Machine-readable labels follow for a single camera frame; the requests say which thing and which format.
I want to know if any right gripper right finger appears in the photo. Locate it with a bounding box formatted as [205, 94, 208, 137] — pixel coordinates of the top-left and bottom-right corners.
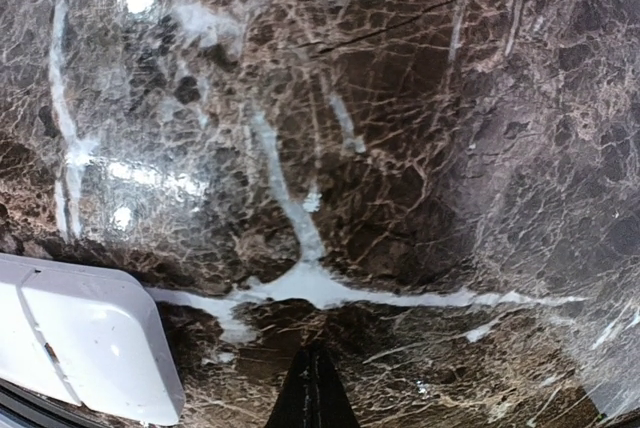
[312, 345, 359, 428]

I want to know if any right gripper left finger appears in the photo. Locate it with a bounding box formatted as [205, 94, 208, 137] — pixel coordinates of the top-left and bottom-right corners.
[269, 347, 313, 428]

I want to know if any white remote control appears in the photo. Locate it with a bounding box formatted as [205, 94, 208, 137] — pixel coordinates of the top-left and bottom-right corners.
[0, 252, 187, 427]

